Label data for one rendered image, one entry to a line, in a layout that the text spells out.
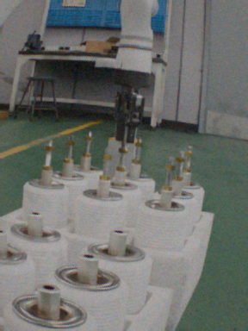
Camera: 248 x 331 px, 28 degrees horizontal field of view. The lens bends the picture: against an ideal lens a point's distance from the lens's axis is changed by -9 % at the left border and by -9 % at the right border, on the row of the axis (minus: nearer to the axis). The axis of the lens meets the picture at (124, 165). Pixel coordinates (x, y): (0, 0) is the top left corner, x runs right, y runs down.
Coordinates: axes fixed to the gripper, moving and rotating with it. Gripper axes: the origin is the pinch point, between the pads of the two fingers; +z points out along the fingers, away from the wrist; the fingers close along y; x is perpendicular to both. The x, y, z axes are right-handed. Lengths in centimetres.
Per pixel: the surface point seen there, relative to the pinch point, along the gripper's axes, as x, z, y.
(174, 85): -180, -14, 454
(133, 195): -1.8, 10.8, -4.4
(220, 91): -231, -17, 431
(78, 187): 8.1, 11.3, 1.7
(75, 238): 11.5, 17.2, -15.4
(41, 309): 25, 9, -64
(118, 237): 12.1, 7.4, -44.4
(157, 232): -2.0, 13.9, -20.3
